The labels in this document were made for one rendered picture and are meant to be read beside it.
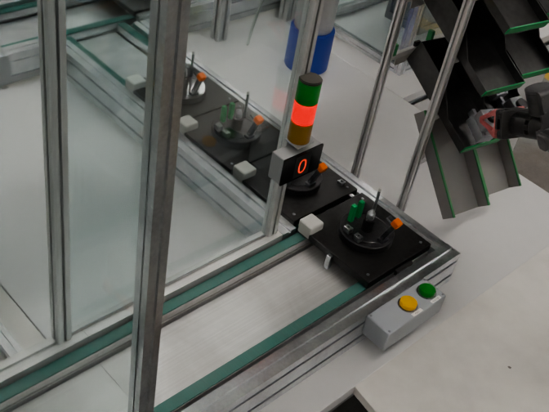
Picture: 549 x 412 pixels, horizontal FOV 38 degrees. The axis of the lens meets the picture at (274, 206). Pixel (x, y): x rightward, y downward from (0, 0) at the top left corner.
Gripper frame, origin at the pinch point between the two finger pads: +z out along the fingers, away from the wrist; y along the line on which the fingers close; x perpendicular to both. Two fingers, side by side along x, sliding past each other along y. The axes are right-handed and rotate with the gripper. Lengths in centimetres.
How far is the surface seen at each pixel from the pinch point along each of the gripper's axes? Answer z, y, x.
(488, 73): 0.5, 0.5, -10.8
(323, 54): 92, -11, -10
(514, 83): -1.7, -5.6, -8.1
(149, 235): -49, 103, 0
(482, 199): 10.6, -9.0, 23.4
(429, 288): -4.0, 20.1, 37.8
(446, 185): 10.0, 4.0, 17.7
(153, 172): -54, 104, -9
